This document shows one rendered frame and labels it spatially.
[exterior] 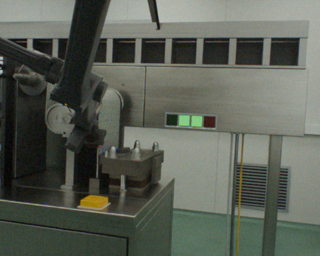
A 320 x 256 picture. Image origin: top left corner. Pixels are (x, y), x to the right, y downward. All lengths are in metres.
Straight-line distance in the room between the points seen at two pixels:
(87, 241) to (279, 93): 1.02
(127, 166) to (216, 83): 0.59
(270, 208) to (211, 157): 2.22
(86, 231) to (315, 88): 3.25
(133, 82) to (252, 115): 0.59
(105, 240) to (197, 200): 2.99
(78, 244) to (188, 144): 2.92
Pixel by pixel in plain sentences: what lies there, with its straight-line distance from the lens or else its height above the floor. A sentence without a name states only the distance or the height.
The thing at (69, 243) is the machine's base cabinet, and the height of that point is 0.77.
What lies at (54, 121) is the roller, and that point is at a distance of 1.46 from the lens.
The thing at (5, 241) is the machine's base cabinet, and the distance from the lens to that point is 1.34.
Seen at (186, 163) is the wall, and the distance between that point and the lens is 4.00.
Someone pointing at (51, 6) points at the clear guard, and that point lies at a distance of 1.87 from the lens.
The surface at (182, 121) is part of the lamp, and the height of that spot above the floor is 1.18.
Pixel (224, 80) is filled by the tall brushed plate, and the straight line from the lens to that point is 1.59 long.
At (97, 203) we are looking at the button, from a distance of 1.12.
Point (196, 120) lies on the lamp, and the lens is 1.59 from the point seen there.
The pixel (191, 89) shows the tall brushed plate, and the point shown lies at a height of 1.33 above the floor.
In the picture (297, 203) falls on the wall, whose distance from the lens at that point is 4.09.
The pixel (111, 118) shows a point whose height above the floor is 1.18.
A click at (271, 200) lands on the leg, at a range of 1.80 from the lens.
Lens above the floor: 1.23
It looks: 3 degrees down
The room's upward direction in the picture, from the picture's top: 3 degrees clockwise
